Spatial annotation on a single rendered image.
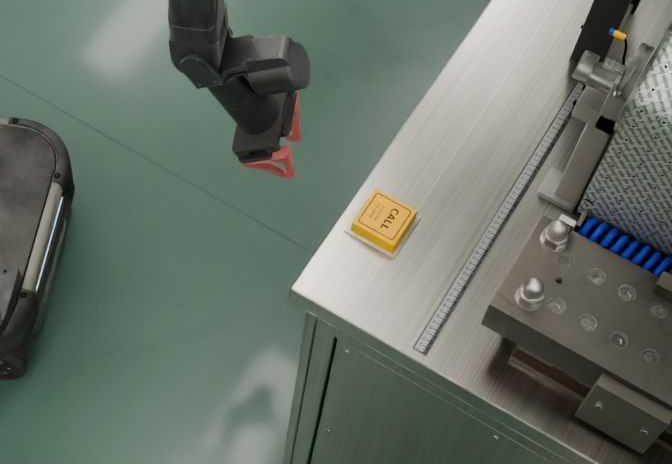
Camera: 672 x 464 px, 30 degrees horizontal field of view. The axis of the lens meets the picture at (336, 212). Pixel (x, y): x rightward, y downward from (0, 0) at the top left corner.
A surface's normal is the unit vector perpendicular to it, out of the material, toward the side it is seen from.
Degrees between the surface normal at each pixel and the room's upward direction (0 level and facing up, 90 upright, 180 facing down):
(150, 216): 0
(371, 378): 90
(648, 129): 90
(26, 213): 0
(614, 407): 90
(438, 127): 0
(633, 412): 90
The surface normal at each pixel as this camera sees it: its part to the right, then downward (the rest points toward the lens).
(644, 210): -0.51, 0.72
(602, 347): 0.09, -0.51
